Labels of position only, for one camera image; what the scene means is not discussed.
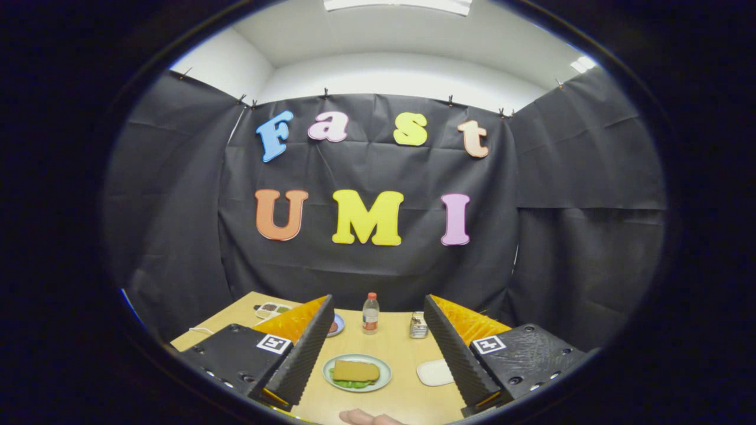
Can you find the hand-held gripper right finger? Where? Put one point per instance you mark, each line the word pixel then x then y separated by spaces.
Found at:
pixel 455 360

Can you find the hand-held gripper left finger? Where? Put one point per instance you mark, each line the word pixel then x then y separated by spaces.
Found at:
pixel 310 354

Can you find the brown bread slice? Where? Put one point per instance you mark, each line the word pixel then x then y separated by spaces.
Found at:
pixel 357 370

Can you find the green lettuce leaf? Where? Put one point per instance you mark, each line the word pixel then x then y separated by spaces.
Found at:
pixel 351 385

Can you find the white square plate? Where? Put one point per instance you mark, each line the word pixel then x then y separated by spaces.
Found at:
pixel 434 373

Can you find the blue round plate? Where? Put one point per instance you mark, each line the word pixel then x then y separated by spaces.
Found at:
pixel 339 330

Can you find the white divided seasoning tray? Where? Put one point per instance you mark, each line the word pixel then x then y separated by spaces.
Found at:
pixel 271 308

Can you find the clear water bottle red cap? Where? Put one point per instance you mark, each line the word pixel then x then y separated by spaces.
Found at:
pixel 371 319

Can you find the light green round plate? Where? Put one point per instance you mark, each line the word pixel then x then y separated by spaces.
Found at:
pixel 385 373

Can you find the black backdrop cloth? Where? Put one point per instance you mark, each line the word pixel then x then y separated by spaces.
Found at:
pixel 366 171

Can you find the row of black cloth clips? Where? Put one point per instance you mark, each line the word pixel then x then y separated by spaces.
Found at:
pixel 450 100

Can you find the small ceiling light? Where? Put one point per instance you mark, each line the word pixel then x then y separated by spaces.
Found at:
pixel 583 64

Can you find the long ceiling light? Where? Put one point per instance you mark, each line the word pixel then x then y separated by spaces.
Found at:
pixel 401 5

